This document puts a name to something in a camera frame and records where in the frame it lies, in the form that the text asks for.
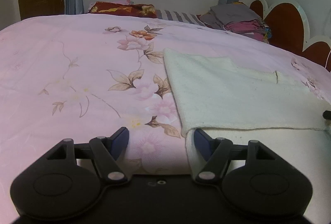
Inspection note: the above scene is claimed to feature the white knitted garment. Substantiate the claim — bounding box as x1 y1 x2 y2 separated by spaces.
163 48 331 180

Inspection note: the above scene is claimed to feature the grey striped pillow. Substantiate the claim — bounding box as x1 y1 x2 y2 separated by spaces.
155 9 205 27

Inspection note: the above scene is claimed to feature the stack of folded clothes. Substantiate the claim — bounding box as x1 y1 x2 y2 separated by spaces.
198 2 272 43

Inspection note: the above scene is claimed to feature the pink floral bedsheet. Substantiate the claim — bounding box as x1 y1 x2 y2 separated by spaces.
1 14 330 223

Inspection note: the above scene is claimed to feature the red heart headboard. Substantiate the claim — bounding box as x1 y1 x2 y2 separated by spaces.
250 0 330 71

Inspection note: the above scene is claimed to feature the red floral pillow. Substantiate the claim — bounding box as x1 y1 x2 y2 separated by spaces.
88 1 157 18

